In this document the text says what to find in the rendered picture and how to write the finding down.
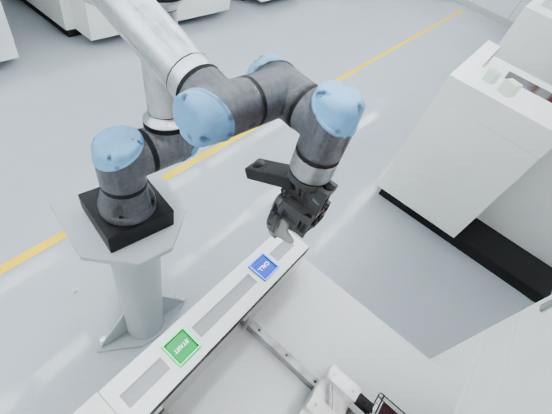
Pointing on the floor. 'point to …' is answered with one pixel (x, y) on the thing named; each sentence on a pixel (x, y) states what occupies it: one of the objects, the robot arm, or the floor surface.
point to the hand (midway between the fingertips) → (273, 231)
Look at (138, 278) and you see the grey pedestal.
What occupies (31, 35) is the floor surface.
